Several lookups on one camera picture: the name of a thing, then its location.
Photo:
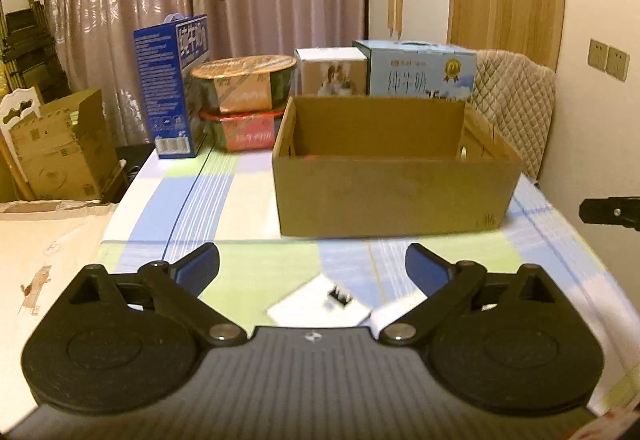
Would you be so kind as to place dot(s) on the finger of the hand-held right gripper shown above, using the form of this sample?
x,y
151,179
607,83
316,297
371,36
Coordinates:
x,y
607,211

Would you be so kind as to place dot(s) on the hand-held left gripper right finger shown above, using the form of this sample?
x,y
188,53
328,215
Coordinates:
x,y
425,266

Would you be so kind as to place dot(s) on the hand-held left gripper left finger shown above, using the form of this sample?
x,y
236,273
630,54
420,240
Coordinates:
x,y
197,266

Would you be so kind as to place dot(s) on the brown cardboard box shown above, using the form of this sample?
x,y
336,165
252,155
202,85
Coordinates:
x,y
390,195

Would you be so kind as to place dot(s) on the white wall socket panel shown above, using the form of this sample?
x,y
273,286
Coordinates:
x,y
310,307

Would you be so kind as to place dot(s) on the checked tablecloth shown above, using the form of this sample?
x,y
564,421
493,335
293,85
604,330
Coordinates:
x,y
280,260

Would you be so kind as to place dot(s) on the red instant noodle bowl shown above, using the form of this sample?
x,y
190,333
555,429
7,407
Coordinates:
x,y
240,132

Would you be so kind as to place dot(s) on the beige quilted chair cover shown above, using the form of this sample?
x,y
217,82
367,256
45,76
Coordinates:
x,y
515,94

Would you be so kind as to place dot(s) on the beige embroidered cloth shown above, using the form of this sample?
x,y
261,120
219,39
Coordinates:
x,y
40,245

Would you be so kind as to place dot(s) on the printed brown cardboard carton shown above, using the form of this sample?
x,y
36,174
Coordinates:
x,y
65,149

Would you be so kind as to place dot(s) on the dark blue milk carton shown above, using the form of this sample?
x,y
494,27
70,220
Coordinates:
x,y
165,89

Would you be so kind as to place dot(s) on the green instant noodle bowl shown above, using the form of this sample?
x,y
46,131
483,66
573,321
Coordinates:
x,y
245,82

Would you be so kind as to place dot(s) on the light blue milk carton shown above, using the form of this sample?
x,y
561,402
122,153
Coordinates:
x,y
415,69

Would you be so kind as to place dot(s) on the white product box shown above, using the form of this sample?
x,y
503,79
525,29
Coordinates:
x,y
327,72

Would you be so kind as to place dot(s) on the black folding stool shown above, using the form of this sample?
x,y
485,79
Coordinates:
x,y
27,44

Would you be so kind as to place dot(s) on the beige wall socket plate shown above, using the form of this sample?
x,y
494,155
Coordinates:
x,y
598,54
617,63

